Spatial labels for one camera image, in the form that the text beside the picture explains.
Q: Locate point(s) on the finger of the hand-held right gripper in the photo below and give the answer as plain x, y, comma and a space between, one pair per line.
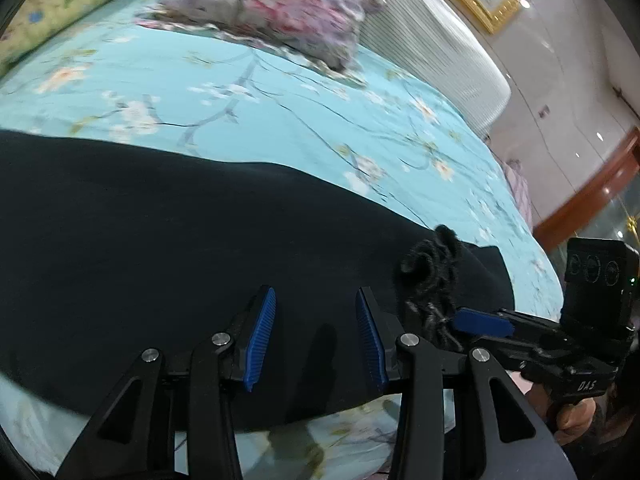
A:
505, 347
482, 321

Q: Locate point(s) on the yellow floral pillow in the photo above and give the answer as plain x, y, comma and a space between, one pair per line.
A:
55, 5

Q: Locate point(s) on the white ribbed headboard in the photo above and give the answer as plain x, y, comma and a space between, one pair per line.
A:
440, 50

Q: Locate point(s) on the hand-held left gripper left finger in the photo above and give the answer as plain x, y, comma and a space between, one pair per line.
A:
260, 342

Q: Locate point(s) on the turquoise floral bedsheet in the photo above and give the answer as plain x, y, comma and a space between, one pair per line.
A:
250, 100

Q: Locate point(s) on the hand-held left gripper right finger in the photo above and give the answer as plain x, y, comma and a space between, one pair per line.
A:
370, 347

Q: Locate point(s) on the black pants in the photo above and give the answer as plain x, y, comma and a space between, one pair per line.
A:
175, 260

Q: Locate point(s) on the pink striped cloth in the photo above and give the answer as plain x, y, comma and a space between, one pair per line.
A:
520, 190

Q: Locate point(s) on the purple floral pillow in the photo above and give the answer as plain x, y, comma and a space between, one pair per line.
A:
280, 5

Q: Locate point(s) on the person's right hand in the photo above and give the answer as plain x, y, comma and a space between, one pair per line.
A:
570, 422

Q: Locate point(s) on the brown wooden furniture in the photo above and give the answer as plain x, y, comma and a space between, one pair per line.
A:
595, 185

